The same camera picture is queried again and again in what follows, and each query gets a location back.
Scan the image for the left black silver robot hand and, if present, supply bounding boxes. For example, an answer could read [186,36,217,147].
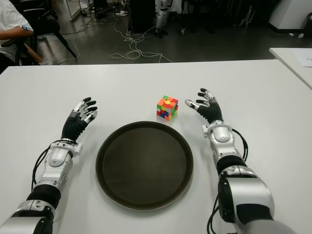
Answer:
[60,97,98,144]

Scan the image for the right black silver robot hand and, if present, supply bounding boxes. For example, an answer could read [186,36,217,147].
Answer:
[184,87,224,125]

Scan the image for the multicoloured Rubik's cube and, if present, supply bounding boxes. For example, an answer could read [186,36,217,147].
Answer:
[156,95,179,122]

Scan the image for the dark brown round plate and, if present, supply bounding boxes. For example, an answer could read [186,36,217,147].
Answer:
[95,121,195,210]

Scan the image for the white side table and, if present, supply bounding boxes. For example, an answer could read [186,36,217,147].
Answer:
[269,47,312,90]

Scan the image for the white paper sheet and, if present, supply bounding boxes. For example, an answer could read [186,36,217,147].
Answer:
[293,50,312,68]

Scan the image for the white humanoid robot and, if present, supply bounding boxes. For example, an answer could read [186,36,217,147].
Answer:
[155,0,174,39]

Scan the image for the black office chair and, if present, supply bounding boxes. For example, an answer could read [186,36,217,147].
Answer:
[1,0,78,66]

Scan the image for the black cabinet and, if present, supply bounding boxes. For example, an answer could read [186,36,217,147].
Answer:
[130,0,157,34]

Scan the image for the white low cabinet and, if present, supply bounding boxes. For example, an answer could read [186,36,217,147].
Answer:
[69,0,85,21]

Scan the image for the white column with black base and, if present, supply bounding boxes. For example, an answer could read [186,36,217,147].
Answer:
[268,0,312,34]

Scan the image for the person in white shirt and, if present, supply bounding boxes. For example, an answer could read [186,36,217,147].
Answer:
[0,0,46,74]

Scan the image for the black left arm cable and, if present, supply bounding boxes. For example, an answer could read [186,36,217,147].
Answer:
[31,138,74,188]

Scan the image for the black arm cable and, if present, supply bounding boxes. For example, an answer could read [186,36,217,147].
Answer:
[31,138,74,188]
[231,128,249,163]

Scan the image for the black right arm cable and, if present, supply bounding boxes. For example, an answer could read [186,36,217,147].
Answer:
[231,128,249,163]

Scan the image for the grey folding metal frame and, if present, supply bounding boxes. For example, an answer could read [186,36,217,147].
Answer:
[240,4,256,28]

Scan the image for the white cable on floor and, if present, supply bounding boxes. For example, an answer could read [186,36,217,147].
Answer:
[108,11,174,63]

